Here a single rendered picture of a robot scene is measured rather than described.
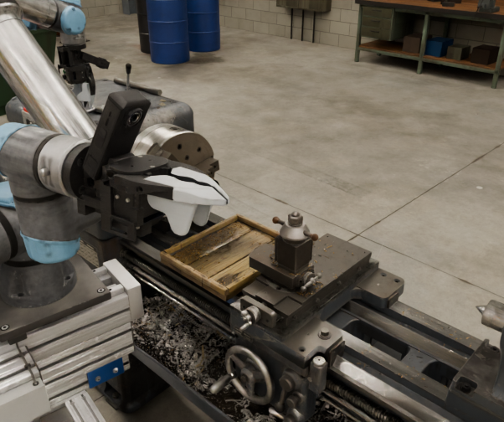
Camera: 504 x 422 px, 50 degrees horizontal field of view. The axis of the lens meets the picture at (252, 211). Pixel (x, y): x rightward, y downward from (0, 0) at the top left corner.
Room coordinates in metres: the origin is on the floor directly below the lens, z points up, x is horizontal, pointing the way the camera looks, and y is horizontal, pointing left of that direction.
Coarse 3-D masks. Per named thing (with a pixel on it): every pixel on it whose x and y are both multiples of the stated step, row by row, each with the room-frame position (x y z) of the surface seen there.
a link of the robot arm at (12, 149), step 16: (0, 128) 0.67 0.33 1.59; (16, 128) 0.66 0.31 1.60; (32, 128) 0.66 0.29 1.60; (0, 144) 0.65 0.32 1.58; (16, 144) 0.64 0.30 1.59; (32, 144) 0.63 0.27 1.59; (0, 160) 0.64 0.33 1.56; (16, 160) 0.62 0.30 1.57; (32, 160) 0.61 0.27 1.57; (16, 176) 0.63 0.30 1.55; (32, 176) 0.61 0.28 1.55; (16, 192) 0.63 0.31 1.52; (32, 192) 0.63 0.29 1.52; (48, 192) 0.63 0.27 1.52
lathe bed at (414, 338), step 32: (192, 224) 1.71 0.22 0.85; (128, 256) 1.60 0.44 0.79; (160, 288) 1.50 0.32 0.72; (192, 288) 1.44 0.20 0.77; (224, 320) 1.26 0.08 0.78; (352, 320) 1.19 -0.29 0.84; (384, 320) 1.16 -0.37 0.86; (416, 320) 1.16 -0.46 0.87; (352, 352) 1.04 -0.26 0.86; (384, 352) 1.20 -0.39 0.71; (416, 352) 1.06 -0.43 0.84; (448, 352) 1.04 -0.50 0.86; (352, 384) 0.95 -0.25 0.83; (384, 384) 0.93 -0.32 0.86; (416, 384) 0.92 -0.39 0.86; (448, 384) 1.06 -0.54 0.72; (352, 416) 0.96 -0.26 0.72; (384, 416) 0.90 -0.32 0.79; (416, 416) 0.85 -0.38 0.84; (448, 416) 0.85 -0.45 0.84
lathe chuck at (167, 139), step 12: (156, 132) 1.65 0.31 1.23; (168, 132) 1.64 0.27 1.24; (180, 132) 1.64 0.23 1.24; (192, 132) 1.67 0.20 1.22; (144, 144) 1.61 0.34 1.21; (156, 144) 1.59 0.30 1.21; (168, 144) 1.60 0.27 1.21; (180, 144) 1.64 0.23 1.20; (192, 144) 1.67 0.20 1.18; (204, 144) 1.71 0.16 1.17; (180, 156) 1.63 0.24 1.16; (192, 156) 1.67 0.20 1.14; (204, 156) 1.71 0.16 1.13
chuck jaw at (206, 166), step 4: (212, 156) 1.74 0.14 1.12; (204, 160) 1.71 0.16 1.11; (208, 160) 1.70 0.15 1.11; (212, 160) 1.70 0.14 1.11; (216, 160) 1.70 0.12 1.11; (196, 164) 1.68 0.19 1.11; (200, 164) 1.68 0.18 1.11; (204, 164) 1.68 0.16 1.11; (208, 164) 1.67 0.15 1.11; (212, 164) 1.68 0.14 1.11; (216, 164) 1.69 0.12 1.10; (200, 168) 1.65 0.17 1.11; (204, 168) 1.65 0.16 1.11; (208, 168) 1.64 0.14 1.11; (212, 168) 1.65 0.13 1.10; (216, 168) 1.69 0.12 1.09; (208, 172) 1.61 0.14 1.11; (212, 172) 1.65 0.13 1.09; (212, 176) 1.65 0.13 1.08
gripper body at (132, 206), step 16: (80, 144) 0.61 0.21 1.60; (80, 160) 0.60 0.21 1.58; (112, 160) 0.57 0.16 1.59; (128, 160) 0.57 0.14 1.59; (144, 160) 0.58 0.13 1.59; (160, 160) 0.58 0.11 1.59; (64, 176) 0.58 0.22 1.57; (80, 176) 0.59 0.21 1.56; (112, 176) 0.55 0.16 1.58; (80, 192) 0.59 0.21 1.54; (96, 192) 0.58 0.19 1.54; (112, 192) 0.54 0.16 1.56; (80, 208) 0.59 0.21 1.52; (96, 208) 0.60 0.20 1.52; (112, 208) 0.54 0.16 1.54; (128, 208) 0.53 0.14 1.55; (144, 208) 0.54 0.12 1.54; (112, 224) 0.55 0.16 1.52; (128, 224) 0.52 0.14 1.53; (144, 224) 0.53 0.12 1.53
